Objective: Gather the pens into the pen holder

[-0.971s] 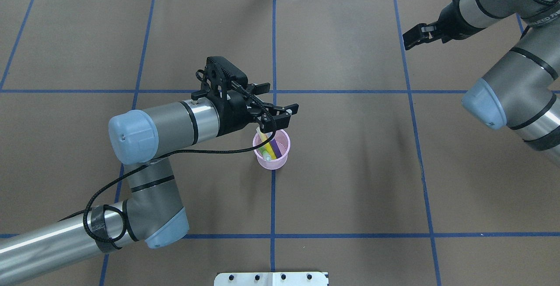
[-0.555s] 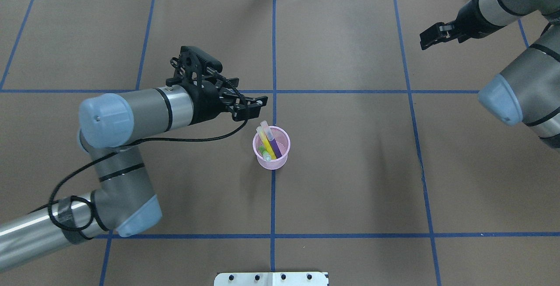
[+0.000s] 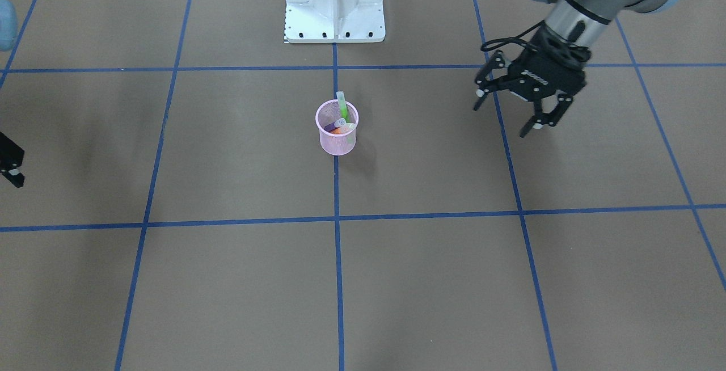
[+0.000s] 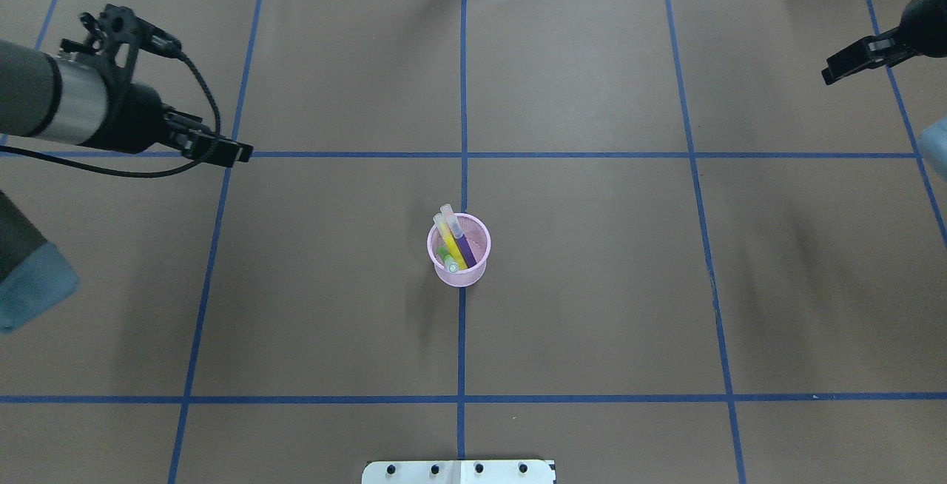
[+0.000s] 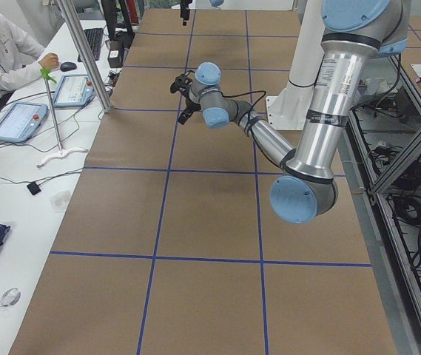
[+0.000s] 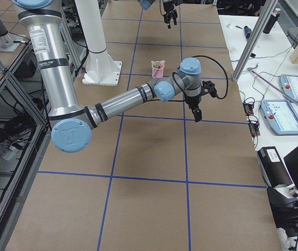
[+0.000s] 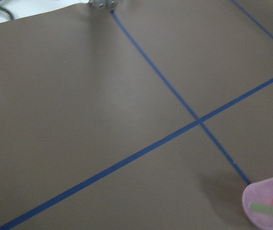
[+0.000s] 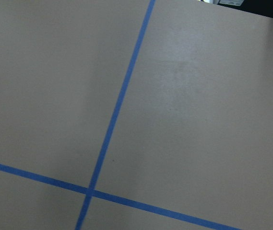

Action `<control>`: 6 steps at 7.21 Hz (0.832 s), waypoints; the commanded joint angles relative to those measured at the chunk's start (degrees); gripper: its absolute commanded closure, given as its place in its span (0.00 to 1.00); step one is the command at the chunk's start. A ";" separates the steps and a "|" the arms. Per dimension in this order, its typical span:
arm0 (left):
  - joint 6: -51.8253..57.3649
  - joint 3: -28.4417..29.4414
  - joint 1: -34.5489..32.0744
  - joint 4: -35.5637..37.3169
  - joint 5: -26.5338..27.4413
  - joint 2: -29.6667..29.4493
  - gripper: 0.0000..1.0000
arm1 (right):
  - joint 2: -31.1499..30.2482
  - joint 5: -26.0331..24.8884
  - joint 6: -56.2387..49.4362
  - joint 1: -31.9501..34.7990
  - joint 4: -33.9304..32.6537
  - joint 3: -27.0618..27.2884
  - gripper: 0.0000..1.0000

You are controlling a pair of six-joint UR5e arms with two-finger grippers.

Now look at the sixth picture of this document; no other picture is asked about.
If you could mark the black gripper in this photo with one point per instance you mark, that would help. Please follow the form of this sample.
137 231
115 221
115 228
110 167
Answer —
168 9
192 102

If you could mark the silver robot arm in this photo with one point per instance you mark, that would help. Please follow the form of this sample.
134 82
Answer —
72 124
42 19

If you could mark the near blue teach pendant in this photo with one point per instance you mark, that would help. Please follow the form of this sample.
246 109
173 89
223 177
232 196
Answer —
280 116

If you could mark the black cardboard box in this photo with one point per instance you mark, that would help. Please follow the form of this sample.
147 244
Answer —
273 168

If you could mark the black water bottle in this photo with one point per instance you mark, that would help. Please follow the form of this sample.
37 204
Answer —
272 20

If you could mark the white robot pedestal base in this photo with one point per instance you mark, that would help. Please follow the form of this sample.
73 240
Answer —
100 68

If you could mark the aluminium frame post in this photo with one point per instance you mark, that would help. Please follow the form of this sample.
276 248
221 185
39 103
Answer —
258 28

